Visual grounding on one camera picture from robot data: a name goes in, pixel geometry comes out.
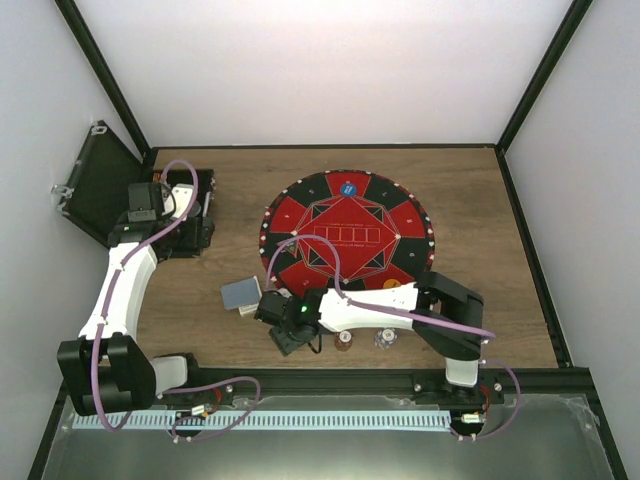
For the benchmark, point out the light blue slotted cable duct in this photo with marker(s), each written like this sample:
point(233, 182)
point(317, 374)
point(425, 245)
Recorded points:
point(402, 420)

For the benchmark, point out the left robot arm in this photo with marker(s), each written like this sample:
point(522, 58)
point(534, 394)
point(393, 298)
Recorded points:
point(104, 369)

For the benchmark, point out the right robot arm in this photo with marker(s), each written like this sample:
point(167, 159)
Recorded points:
point(446, 315)

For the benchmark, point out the white playing card box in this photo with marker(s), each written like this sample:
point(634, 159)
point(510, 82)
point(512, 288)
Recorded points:
point(248, 310)

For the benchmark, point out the blue backed card deck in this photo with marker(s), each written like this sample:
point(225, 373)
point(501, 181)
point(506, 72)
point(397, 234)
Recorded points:
point(240, 294)

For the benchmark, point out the blue small blind button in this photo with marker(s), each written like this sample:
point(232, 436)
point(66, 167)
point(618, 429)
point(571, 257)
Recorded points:
point(348, 189)

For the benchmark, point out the orange black chip stack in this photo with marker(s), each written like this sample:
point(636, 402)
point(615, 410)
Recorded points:
point(343, 340)

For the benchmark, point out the black poker case tray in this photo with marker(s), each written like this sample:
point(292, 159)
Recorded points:
point(194, 234)

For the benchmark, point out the round red black poker mat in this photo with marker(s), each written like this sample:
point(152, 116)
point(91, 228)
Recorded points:
point(312, 237)

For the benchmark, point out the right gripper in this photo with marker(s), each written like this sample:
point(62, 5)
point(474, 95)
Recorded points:
point(285, 344)

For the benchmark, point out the black aluminium front rail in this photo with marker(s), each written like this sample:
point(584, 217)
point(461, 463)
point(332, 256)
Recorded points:
point(425, 385)

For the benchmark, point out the orange big blind button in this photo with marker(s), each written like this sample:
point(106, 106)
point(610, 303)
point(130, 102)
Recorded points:
point(391, 283)

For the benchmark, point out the black poker case lid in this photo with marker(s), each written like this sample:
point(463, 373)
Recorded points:
point(96, 192)

